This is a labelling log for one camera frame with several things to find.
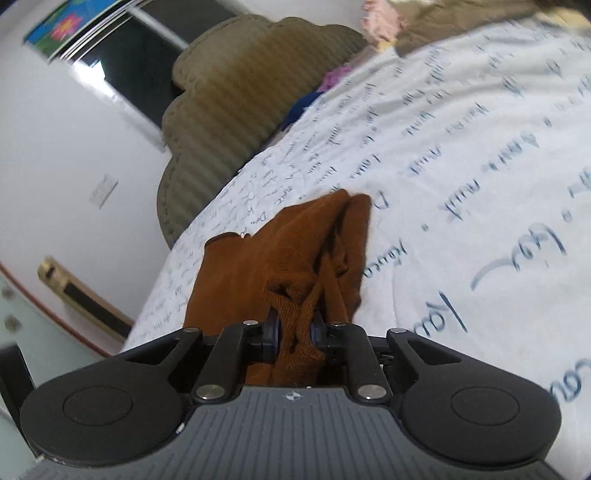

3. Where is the dark window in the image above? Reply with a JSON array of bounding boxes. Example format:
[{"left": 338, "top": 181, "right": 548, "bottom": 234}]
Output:
[{"left": 74, "top": 0, "right": 250, "bottom": 148}]

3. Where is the pink fluffy cloth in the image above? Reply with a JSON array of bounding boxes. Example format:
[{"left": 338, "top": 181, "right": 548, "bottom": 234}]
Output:
[{"left": 361, "top": 0, "right": 407, "bottom": 51}]

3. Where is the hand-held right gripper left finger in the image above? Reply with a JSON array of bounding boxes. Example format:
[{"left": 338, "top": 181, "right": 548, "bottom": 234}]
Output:
[{"left": 113, "top": 307, "right": 280, "bottom": 405}]

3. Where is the gold and black door fitting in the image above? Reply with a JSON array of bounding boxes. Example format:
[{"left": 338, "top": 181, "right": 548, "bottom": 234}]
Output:
[{"left": 38, "top": 257, "right": 136, "bottom": 340}]

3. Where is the purple cloth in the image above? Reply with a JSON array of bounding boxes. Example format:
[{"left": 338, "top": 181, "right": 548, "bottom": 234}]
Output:
[{"left": 320, "top": 65, "right": 352, "bottom": 92}]

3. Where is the brown knit garment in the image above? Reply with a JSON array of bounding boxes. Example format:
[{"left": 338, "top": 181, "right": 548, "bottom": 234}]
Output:
[{"left": 184, "top": 188, "right": 374, "bottom": 387}]

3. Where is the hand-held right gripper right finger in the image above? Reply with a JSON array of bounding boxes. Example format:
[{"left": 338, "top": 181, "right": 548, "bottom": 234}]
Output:
[{"left": 310, "top": 312, "right": 462, "bottom": 406}]

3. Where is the white script-printed blanket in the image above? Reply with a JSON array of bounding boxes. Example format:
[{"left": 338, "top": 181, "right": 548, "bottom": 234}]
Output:
[{"left": 121, "top": 18, "right": 591, "bottom": 480}]

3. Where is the olive blanket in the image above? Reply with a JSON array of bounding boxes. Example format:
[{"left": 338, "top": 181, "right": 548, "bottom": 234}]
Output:
[{"left": 394, "top": 0, "right": 591, "bottom": 57}]

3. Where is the olive ribbed headboard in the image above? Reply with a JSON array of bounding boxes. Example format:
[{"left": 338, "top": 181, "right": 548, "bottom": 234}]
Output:
[{"left": 156, "top": 14, "right": 370, "bottom": 250}]

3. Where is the flower wall poster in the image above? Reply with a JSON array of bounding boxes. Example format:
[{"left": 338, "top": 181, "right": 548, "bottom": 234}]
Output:
[{"left": 24, "top": 0, "right": 139, "bottom": 60}]

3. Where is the dark blue cloth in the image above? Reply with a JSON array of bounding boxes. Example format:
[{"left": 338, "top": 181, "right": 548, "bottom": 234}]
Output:
[{"left": 281, "top": 91, "right": 324, "bottom": 131}]

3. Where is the white wall switch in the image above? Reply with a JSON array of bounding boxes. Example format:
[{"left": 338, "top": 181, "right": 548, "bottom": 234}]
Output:
[{"left": 89, "top": 174, "right": 119, "bottom": 209}]

